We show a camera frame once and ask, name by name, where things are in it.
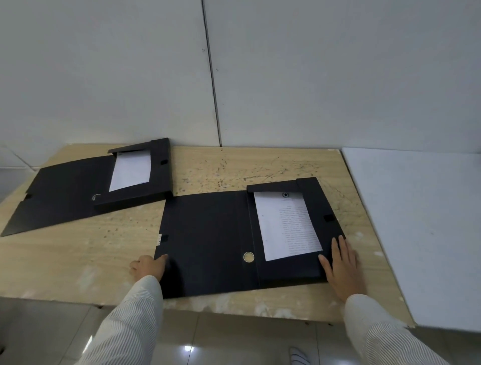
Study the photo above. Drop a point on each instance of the person's left forearm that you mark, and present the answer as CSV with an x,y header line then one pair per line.
x,y
127,323

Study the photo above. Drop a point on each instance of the person's right thumb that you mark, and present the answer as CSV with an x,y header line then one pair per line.
x,y
325,265

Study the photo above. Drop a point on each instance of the person's left thumb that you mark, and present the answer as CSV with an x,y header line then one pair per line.
x,y
160,258

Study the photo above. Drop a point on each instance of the white board panel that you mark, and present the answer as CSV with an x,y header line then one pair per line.
x,y
421,233

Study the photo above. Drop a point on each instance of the person's right forearm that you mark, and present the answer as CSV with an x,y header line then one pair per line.
x,y
383,334

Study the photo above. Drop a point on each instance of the person's right hand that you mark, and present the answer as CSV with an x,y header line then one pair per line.
x,y
345,274

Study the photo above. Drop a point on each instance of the white shoe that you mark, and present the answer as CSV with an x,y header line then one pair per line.
x,y
299,356

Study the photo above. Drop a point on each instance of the printed white paper sheet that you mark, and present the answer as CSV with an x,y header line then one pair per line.
x,y
287,225

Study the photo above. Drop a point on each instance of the person's left hand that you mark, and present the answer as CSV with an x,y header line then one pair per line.
x,y
147,266

